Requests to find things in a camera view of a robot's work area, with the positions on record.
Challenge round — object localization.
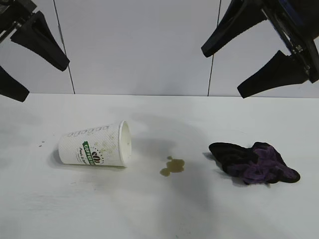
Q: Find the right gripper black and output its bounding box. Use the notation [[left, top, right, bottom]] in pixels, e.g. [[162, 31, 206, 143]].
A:
[[201, 0, 319, 99]]

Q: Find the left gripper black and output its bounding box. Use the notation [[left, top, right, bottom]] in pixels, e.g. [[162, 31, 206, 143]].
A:
[[0, 0, 70, 103]]

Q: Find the white paper coffee cup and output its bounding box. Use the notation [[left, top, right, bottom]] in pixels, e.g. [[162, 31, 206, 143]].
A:
[[58, 120, 132, 168]]

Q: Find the black and purple cloth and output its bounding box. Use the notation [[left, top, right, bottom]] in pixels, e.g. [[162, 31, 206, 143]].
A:
[[208, 141, 301, 186]]

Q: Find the brown coffee spill puddle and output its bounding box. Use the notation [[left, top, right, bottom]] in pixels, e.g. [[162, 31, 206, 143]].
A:
[[159, 155, 186, 178]]

